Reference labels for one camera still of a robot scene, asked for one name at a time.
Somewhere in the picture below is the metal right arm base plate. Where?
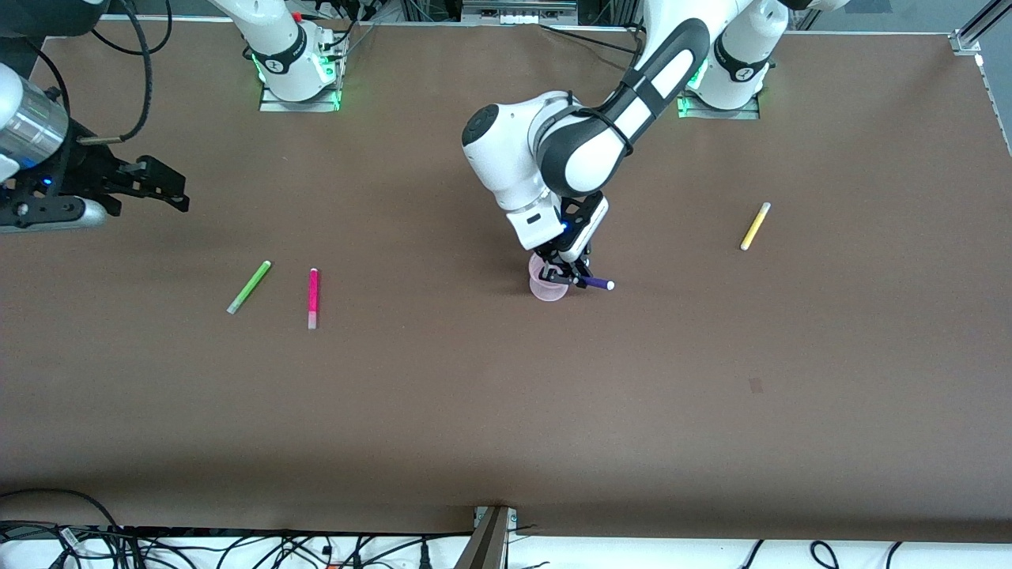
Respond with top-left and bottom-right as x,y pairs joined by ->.
259,77 -> 342,113

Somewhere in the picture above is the black looped floor cable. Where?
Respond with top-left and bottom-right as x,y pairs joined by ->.
0,488 -> 125,540

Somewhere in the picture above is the aluminium frame profile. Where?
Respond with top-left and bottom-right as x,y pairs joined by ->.
951,0 -> 1012,56

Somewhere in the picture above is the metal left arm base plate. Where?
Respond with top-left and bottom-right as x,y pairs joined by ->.
678,89 -> 761,121

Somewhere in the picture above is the green marker pen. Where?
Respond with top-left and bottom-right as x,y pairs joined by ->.
227,260 -> 272,315

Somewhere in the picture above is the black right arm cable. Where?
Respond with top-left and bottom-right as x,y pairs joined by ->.
77,0 -> 154,145

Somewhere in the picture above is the black cable bundle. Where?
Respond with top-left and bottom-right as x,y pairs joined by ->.
0,518 -> 475,569

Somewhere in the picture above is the black cable on table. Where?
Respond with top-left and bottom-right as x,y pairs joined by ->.
540,24 -> 645,58

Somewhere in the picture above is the yellow marker pen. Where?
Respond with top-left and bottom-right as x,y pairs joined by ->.
740,202 -> 772,251

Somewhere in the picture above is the pink plastic cup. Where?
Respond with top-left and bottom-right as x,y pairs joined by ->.
528,253 -> 572,303

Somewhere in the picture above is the white power strip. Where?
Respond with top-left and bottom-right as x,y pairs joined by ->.
463,0 -> 578,25

